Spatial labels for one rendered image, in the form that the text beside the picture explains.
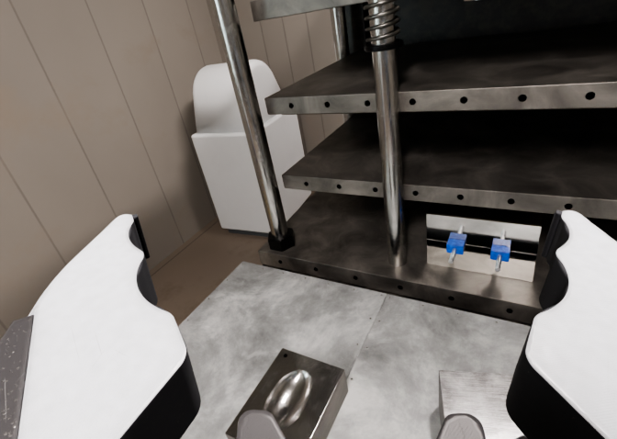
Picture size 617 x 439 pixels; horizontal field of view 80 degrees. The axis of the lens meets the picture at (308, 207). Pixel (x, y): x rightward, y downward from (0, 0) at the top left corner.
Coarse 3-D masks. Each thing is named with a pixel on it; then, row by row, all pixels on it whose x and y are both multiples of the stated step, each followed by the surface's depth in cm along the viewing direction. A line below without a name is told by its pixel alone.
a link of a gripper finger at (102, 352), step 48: (96, 240) 10; (144, 240) 12; (48, 288) 8; (96, 288) 8; (144, 288) 9; (48, 336) 7; (96, 336) 7; (144, 336) 7; (48, 384) 6; (96, 384) 6; (144, 384) 6; (192, 384) 7; (48, 432) 6; (96, 432) 6; (144, 432) 6
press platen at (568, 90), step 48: (432, 48) 135; (480, 48) 120; (528, 48) 107; (576, 48) 98; (288, 96) 105; (336, 96) 98; (432, 96) 86; (480, 96) 81; (528, 96) 77; (576, 96) 73
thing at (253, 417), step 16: (256, 416) 6; (272, 416) 6; (448, 416) 6; (464, 416) 6; (240, 432) 6; (256, 432) 5; (272, 432) 5; (448, 432) 5; (464, 432) 5; (480, 432) 5
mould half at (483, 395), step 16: (448, 384) 64; (464, 384) 63; (480, 384) 63; (496, 384) 62; (448, 400) 61; (464, 400) 61; (480, 400) 60; (496, 400) 60; (480, 416) 58; (496, 416) 58; (496, 432) 56; (512, 432) 56
